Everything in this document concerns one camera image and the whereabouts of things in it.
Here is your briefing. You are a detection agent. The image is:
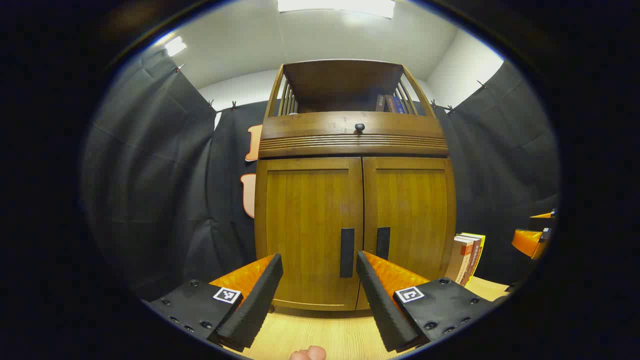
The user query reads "wooden double-door shoe cabinet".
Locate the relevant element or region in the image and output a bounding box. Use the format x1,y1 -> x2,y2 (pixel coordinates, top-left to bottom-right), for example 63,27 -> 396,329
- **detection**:
254,59 -> 457,312

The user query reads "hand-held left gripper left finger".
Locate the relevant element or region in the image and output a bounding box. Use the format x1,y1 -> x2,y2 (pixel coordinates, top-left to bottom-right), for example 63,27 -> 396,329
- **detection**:
142,253 -> 284,353

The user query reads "black backdrop cloth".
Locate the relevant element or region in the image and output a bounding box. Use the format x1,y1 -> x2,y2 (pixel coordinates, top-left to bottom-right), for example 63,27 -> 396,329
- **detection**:
81,47 -> 560,303

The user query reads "white red spine book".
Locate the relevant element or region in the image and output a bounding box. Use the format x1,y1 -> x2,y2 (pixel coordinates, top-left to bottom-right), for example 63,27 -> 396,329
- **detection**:
444,235 -> 475,285

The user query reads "dark brown spine book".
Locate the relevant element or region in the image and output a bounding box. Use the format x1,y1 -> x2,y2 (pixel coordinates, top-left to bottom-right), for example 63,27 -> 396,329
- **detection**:
462,237 -> 482,286

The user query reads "wooden cabinet door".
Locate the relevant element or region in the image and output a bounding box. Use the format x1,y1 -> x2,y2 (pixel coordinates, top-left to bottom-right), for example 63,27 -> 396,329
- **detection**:
255,158 -> 364,312
356,157 -> 457,311

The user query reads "small ceiling light panel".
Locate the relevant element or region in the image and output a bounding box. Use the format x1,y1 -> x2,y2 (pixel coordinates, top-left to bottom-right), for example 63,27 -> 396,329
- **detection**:
164,36 -> 188,57

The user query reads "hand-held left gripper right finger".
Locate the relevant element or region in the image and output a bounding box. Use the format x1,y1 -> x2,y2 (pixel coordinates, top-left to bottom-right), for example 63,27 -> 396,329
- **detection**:
355,250 -> 510,354

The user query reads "yellow cover book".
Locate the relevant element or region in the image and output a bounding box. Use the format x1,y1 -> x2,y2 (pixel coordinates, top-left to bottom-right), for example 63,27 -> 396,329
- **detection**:
460,232 -> 486,282

